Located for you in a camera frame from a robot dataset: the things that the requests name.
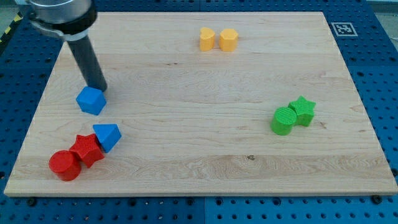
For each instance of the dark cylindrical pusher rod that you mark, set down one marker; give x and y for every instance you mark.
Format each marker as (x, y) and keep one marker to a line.
(87, 62)

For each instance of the blue cube block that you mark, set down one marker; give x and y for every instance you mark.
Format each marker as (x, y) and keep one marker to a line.
(91, 100)

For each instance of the green star block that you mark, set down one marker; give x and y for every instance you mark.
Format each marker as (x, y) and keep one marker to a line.
(304, 110)

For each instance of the green cylinder block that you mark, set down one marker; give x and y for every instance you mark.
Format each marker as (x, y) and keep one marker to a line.
(283, 121)

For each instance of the white fiducial marker tag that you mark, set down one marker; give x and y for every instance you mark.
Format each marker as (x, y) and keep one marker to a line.
(344, 29)

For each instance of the wooden board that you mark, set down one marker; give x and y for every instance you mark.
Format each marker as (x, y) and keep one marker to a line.
(197, 123)

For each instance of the blue triangle block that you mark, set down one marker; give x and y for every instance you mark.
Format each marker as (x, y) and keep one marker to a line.
(108, 135)

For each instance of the red star block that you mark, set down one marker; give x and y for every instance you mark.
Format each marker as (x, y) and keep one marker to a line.
(87, 149)

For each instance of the red cylinder block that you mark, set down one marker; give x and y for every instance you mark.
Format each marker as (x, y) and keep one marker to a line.
(65, 165)

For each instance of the yellow pentagon block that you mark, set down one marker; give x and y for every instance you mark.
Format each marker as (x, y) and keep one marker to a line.
(228, 40)

